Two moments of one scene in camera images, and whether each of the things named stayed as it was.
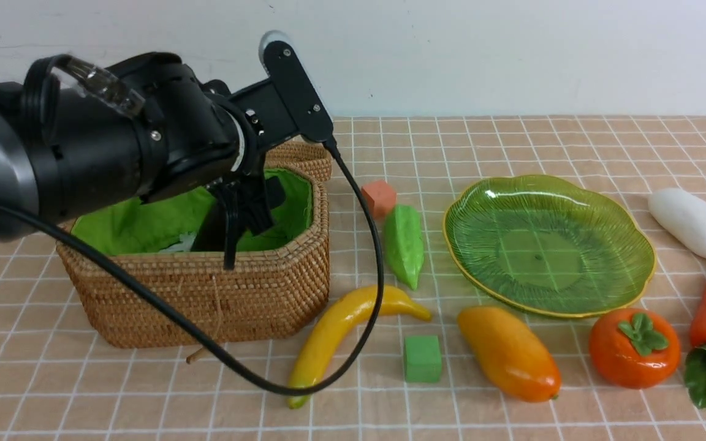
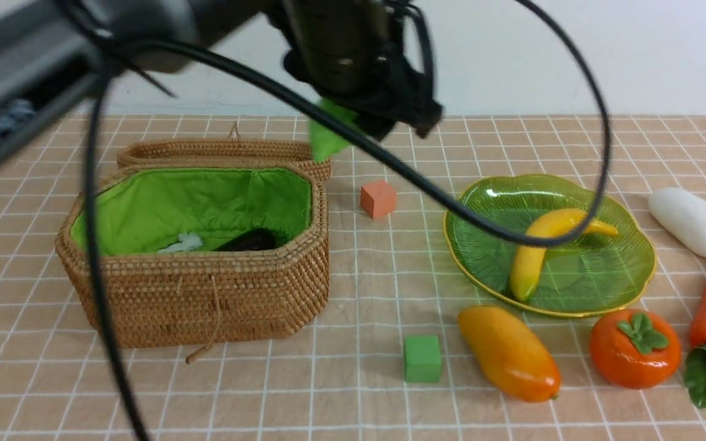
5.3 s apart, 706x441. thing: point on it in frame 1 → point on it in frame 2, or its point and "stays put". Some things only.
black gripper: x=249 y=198 → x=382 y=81
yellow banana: x=350 y=310 → x=527 y=260
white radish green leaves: x=699 y=229 stays put
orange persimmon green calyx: x=635 y=348 stays put
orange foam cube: x=379 y=196 stays put
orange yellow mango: x=515 y=359 stays put
